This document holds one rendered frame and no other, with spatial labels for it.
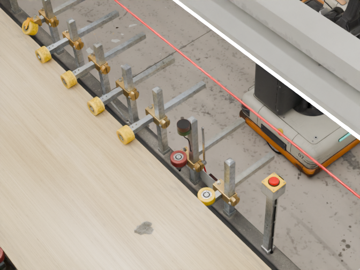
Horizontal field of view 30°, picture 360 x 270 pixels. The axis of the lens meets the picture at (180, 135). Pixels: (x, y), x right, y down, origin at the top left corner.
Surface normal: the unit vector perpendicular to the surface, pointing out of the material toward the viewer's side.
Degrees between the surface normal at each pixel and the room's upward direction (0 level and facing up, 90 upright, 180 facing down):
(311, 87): 61
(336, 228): 0
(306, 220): 0
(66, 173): 0
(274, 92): 90
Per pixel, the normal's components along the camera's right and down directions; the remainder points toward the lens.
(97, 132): -0.05, -0.64
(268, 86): -0.79, 0.50
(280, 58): -0.70, 0.14
